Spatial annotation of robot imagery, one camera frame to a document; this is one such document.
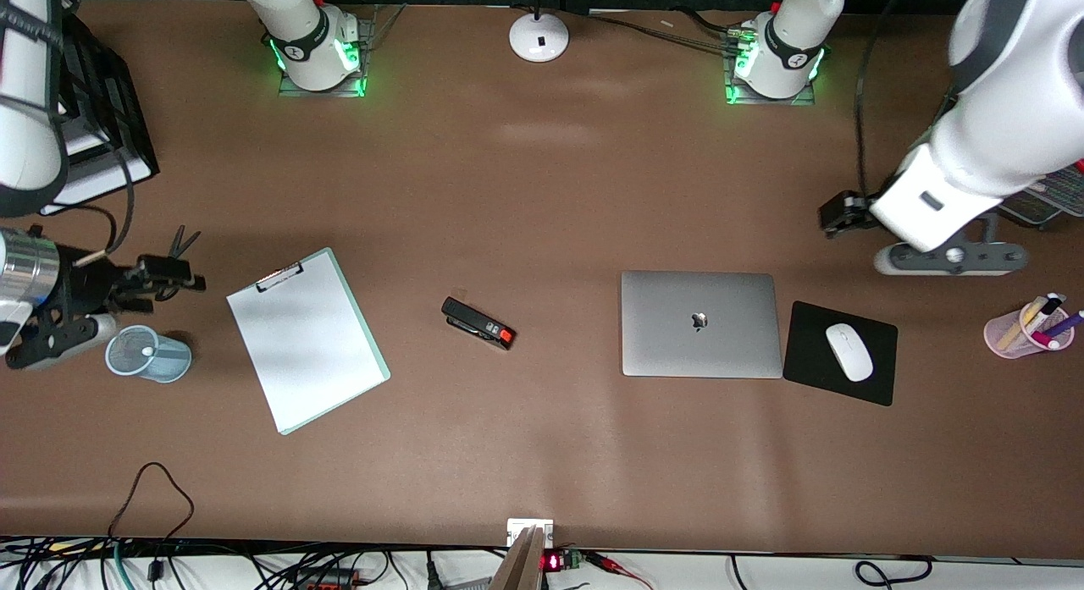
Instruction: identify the silver laptop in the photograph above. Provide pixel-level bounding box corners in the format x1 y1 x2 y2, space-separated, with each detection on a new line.
621 271 783 379

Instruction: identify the white marker with black cap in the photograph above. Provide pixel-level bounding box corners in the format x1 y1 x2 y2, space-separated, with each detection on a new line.
1020 293 1067 337

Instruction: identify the light blue mesh cup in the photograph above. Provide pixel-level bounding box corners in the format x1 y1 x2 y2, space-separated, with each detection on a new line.
105 324 192 384

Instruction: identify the white paper sheet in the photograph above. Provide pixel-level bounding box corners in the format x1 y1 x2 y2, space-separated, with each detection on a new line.
41 120 158 216
227 251 384 432

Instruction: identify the white computer mouse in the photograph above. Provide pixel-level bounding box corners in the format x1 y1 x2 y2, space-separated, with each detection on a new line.
826 323 874 383

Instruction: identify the black mouse pad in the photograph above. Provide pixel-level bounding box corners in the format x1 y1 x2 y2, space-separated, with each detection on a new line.
783 301 899 407

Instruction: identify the black letter tray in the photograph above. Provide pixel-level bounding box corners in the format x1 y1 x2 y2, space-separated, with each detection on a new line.
38 2 162 217

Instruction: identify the yellow pen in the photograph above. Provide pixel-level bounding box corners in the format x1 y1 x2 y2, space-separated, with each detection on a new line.
998 306 1039 350

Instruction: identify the pink translucent pen cup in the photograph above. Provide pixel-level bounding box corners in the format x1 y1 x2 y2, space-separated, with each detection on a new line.
984 301 1075 359

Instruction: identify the teal clipboard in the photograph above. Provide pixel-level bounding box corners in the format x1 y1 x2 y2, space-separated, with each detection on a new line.
225 247 391 436

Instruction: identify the black stapler with red tip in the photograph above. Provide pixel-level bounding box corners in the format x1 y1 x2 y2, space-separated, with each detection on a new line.
441 297 517 351

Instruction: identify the white lamp base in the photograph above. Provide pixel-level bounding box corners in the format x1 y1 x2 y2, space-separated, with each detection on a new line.
509 0 570 63

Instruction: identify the white label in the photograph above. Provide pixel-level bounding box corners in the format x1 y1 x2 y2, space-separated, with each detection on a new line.
506 519 555 547

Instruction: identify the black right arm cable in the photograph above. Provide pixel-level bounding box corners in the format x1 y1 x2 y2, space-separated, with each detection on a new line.
0 2 136 266

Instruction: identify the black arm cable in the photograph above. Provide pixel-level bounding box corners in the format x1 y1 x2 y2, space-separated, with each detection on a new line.
0 2 136 266
854 0 920 206

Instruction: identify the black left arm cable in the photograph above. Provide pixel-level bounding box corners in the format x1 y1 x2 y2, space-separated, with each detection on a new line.
854 0 920 206

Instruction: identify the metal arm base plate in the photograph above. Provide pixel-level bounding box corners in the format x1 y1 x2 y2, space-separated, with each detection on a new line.
724 27 818 107
278 16 375 98

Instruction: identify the black wire mesh tray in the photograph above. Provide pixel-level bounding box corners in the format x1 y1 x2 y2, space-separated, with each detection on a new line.
932 86 1084 232

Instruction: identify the thin black looped cable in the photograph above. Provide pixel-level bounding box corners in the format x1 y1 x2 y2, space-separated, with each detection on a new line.
108 462 195 584

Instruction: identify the black power cable bundle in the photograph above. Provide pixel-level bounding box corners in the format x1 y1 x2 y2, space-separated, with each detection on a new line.
584 8 746 53

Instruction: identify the thick black coiled cable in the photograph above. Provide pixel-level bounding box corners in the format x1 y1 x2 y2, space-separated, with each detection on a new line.
854 556 934 590

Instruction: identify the red wire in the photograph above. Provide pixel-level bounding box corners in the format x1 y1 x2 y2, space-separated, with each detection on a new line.
583 551 655 590

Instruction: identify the grey camera post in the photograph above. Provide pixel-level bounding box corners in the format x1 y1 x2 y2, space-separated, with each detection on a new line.
489 525 547 590

